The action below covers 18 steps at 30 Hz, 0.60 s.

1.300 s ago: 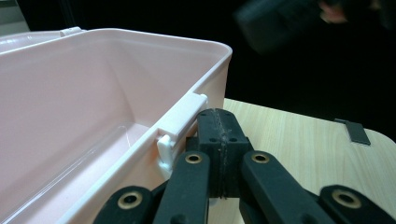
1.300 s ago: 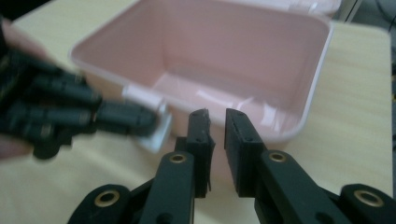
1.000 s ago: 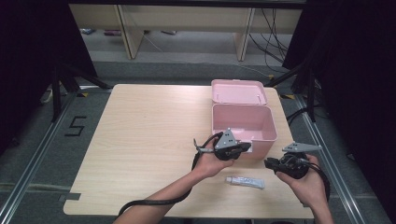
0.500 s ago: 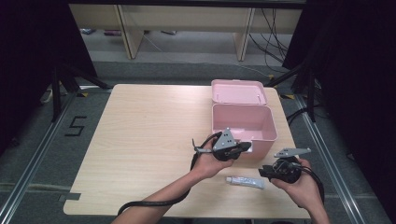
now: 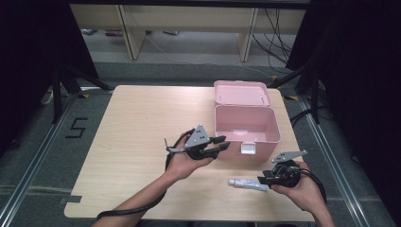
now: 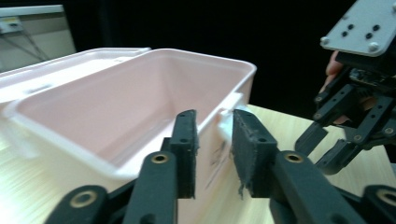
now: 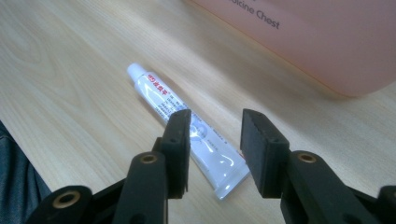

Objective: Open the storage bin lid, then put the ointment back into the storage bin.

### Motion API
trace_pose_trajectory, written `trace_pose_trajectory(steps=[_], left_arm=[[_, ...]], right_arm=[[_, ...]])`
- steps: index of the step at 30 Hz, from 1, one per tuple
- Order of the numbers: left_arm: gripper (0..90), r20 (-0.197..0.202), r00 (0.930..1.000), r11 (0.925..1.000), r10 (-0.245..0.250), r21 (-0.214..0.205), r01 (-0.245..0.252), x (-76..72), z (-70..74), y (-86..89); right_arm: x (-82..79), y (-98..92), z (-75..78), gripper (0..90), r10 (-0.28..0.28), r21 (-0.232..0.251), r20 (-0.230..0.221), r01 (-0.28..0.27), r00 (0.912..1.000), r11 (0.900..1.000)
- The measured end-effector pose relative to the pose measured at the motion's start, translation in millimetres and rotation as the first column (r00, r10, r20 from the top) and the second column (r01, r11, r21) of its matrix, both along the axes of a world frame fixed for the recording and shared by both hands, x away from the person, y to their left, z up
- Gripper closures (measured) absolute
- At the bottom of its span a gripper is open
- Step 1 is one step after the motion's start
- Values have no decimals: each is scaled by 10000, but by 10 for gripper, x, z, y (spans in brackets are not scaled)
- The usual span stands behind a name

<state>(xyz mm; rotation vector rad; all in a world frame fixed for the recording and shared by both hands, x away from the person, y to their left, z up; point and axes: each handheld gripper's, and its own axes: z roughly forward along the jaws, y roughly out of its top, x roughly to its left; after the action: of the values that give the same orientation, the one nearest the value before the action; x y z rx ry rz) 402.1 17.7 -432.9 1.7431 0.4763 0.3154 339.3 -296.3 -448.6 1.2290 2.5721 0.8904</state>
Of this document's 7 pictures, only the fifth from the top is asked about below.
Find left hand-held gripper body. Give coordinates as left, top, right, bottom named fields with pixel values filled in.
left=183, top=124, right=222, bottom=161

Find black floor cables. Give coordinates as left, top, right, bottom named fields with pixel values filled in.
left=251, top=8, right=293, bottom=68

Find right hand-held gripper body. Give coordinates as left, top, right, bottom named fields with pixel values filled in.
left=263, top=149, right=308, bottom=189

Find pink storage box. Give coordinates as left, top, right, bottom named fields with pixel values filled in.
left=213, top=79, right=283, bottom=163

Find white ointment tube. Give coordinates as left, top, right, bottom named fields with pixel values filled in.
left=228, top=177, right=270, bottom=193

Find person's left hand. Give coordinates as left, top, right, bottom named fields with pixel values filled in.
left=165, top=131, right=216, bottom=183

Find person's right hand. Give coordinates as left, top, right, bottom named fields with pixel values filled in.
left=270, top=161, right=326, bottom=214

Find aluminium floor rail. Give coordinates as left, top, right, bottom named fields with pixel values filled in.
left=0, top=90, right=80, bottom=227
left=297, top=95, right=373, bottom=227

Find dark curtain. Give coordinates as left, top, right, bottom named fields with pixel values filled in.
left=0, top=0, right=99, bottom=159
left=285, top=0, right=401, bottom=226

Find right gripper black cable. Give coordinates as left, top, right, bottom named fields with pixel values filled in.
left=297, top=167, right=328, bottom=203

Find light wooden desk frame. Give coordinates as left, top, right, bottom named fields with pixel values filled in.
left=69, top=3, right=307, bottom=62

